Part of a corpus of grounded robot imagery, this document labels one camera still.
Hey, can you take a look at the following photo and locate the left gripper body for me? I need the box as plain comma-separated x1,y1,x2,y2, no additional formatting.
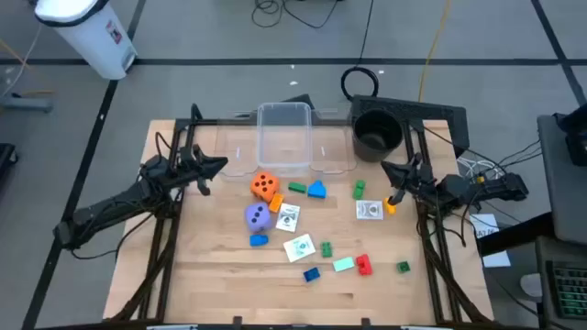
178,144,213,197

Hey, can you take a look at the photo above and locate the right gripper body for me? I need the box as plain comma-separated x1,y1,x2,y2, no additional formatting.
389,153,435,205

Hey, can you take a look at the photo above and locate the white card box black emblem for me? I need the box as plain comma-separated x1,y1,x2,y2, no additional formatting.
355,199,384,221
274,203,302,234

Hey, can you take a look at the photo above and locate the purple foam die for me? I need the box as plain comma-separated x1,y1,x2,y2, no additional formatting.
243,202,272,234

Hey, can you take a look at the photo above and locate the orange-yellow toy block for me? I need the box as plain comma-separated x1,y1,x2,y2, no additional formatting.
268,192,285,215

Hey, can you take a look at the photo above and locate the red two-stud toy brick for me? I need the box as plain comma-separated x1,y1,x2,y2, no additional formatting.
355,253,374,277

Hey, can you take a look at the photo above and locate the shallow clear plastic tray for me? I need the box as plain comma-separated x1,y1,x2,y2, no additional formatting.
310,109,359,175
215,119,260,179

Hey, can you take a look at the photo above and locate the black plastic bucket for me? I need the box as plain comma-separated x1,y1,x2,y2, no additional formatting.
350,108,404,164

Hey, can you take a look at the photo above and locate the orange foam die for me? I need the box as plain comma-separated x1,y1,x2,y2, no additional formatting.
249,171,281,204

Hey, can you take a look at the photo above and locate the deep clear plastic bin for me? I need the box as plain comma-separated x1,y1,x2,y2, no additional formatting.
255,101,315,171

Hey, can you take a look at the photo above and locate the white paper sheet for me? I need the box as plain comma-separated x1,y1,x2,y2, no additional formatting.
481,250,512,269
470,213,501,239

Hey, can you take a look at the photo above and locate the blue roof-shaped toy block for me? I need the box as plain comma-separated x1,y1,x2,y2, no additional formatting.
306,180,328,200

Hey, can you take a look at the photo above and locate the mint green flat brick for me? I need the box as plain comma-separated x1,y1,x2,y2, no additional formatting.
332,256,356,273

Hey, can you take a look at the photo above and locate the white card box teal emblem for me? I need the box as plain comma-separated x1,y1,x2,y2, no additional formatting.
282,233,317,263

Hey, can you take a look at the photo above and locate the white computer mouse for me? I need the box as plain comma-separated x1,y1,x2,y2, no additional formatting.
519,272,545,299

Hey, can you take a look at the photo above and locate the grey keyboard desk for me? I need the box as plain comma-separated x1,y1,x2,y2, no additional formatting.
534,234,587,330

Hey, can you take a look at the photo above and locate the black desk device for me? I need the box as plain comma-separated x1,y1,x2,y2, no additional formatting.
552,103,587,167

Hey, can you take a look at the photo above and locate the white trash bin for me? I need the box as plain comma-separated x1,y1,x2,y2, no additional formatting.
34,0,138,82

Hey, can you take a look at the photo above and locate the grey stand base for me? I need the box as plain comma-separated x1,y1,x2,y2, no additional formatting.
0,93,54,115

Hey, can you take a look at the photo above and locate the backlit computer keyboard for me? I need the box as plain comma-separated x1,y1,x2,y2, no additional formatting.
545,259,587,320

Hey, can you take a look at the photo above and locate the black floor object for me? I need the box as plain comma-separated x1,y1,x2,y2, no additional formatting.
0,142,19,181

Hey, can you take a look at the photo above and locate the black aluminium table frame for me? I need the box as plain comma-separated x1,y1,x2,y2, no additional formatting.
103,104,496,330

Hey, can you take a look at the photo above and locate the coiled black floor cable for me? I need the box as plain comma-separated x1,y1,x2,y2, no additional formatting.
339,66,381,103

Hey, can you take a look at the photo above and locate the yellow cable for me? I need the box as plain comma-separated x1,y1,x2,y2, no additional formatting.
416,0,453,103

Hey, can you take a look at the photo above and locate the looped black floor cable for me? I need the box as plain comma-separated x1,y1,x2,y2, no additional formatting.
250,0,343,29

